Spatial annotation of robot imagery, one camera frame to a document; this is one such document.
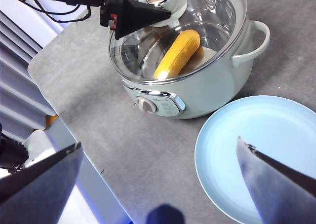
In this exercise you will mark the pale green electric steamer pot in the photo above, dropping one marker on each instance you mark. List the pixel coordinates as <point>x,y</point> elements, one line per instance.
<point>217,85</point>

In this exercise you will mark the white metal frame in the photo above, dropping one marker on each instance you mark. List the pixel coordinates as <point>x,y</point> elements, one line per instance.
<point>14,61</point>

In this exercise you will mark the white device housing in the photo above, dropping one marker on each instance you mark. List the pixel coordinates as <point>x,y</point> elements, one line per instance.
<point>39,145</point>

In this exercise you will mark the blue round plate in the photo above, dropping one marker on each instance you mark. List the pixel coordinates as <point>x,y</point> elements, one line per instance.
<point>259,125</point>

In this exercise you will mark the yellow corn cob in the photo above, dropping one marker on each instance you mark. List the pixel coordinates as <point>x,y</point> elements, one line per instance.
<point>177,53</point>

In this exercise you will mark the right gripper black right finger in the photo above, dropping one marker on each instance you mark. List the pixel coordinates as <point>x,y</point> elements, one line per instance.
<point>284,197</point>

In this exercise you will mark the small orange object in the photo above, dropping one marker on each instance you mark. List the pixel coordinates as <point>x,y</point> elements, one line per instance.
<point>51,120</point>

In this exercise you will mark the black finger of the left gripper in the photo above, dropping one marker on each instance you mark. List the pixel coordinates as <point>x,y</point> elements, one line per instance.
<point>135,16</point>

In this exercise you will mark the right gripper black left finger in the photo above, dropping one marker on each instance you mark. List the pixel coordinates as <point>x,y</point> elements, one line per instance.
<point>37,197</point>

